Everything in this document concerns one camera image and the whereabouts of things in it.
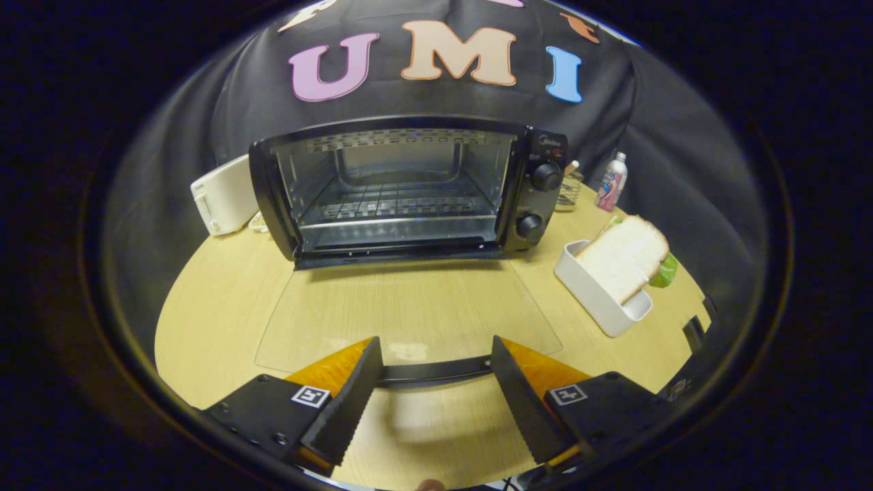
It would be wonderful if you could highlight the pink and white bottle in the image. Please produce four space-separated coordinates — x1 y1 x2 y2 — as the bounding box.
595 151 628 213

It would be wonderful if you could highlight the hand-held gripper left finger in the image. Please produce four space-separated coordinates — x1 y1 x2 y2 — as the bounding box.
203 336 384 478

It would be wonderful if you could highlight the white rectangular tray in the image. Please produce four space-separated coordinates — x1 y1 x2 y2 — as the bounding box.
554 239 654 338

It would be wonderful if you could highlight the black toaster oven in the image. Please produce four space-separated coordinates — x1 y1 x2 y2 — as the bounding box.
249 116 570 389

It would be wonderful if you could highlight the white pop-up toaster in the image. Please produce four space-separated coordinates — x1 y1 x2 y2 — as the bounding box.
190 153 261 237

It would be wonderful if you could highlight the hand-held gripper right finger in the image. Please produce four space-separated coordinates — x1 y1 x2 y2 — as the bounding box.
490 335 672 478

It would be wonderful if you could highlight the small wire basket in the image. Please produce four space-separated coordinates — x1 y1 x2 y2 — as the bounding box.
555 161 586 213

